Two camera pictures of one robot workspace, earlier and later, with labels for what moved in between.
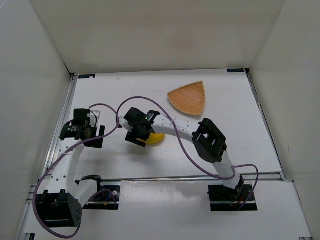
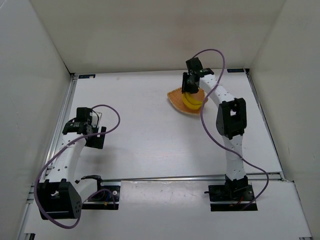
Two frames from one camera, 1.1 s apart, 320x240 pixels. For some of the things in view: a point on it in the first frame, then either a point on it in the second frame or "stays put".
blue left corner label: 87,76 stays put
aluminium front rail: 186,179 stays put
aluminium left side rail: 58,128 stays put
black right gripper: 136,138 to 189,85
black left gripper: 94,139 stays put
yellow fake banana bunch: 155,138 to 191,101
